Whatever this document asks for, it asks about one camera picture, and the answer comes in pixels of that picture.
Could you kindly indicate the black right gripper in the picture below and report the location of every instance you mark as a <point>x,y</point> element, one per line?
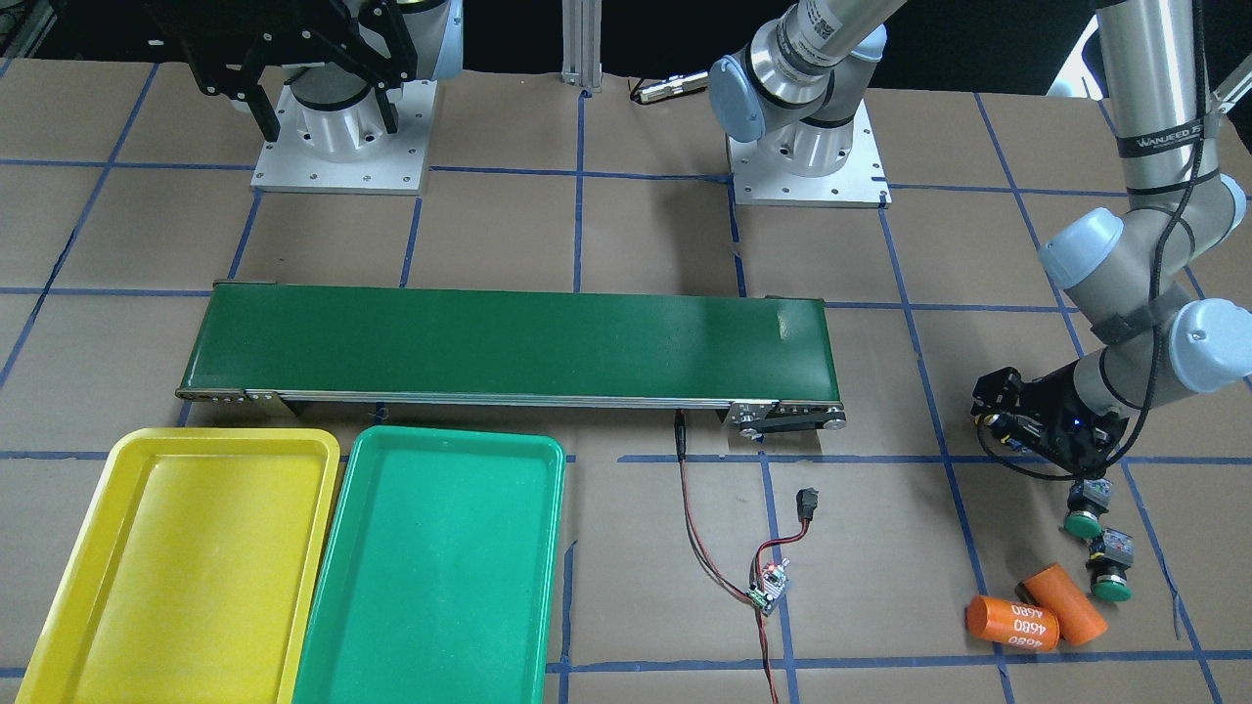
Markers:
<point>256,51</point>

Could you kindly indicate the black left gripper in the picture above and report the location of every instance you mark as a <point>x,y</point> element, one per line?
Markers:
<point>1072,411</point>

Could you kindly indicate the green push button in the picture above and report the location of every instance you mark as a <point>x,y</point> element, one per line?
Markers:
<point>1087,501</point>
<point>1111,557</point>

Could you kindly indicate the plain orange cylinder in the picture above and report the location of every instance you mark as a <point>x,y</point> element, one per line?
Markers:
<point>1053,590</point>

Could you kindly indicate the orange cylinder with 4680 label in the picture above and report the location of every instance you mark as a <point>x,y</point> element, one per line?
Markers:
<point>1006,622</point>

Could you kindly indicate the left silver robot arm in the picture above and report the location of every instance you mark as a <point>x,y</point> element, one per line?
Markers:
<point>807,71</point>

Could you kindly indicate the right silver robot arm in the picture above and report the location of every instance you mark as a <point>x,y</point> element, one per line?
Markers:
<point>328,72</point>

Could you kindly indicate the green conveyor belt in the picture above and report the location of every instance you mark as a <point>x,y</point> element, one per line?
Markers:
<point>764,364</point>

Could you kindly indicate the small speed controller board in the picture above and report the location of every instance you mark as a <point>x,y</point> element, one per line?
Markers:
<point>769,587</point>

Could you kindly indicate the yellow plastic tray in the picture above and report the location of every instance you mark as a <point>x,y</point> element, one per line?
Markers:
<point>192,575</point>

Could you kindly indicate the green plastic tray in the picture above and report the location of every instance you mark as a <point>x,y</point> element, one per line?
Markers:
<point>438,571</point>

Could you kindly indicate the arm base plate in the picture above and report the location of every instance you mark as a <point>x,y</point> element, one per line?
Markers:
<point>803,165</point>
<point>349,151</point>

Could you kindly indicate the black inline power switch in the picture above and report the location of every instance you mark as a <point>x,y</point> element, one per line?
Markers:
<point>807,501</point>

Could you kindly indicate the aluminium frame post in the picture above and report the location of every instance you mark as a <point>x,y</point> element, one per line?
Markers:
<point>580,26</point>

